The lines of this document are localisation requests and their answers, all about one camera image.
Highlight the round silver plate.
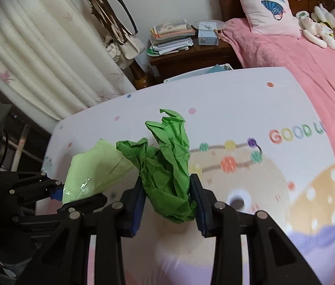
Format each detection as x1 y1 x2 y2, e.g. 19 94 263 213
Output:
192 19 227 32

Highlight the stack of books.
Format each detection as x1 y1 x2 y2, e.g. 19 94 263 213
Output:
146 20 196 57

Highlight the pink printed pillow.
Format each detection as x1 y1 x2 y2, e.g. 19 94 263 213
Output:
230 0 301 39

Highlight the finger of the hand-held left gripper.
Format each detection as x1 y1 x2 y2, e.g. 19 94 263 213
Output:
0 171 65 204
11 194 108 238

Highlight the green paper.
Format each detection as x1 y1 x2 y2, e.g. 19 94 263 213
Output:
116 108 198 224

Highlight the white yellow plush toy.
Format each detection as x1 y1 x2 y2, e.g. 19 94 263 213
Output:
311 4 335 53

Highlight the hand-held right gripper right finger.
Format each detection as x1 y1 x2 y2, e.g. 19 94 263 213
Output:
189 173 323 285

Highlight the brown patterned bag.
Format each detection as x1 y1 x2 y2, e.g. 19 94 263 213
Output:
90 0 140 46

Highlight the wooden nightstand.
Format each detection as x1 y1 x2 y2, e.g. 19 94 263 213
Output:
149 37 243 85

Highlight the wooden coat stand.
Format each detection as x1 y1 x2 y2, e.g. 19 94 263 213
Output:
129 59 156 91

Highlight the cream curtain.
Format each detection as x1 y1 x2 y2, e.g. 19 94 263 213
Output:
0 0 136 122

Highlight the light green packet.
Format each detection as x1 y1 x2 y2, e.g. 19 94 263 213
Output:
62 138 140 205

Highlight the wooden bed headboard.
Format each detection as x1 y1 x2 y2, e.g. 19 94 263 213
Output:
210 0 334 29

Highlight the cartoon printed tablecloth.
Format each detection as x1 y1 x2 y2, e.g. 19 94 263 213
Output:
41 67 335 285

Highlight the blue white box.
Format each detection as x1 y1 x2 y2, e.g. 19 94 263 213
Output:
198 29 220 46

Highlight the pink bed blanket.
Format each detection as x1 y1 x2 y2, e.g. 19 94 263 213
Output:
219 18 335 276

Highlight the cream tote bag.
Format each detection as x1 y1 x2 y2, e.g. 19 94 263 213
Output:
103 34 146 69

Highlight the white plastic storage box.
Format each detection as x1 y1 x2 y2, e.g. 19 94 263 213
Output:
163 63 234 84

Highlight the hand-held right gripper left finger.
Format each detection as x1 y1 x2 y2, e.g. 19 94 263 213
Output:
19 178 146 285

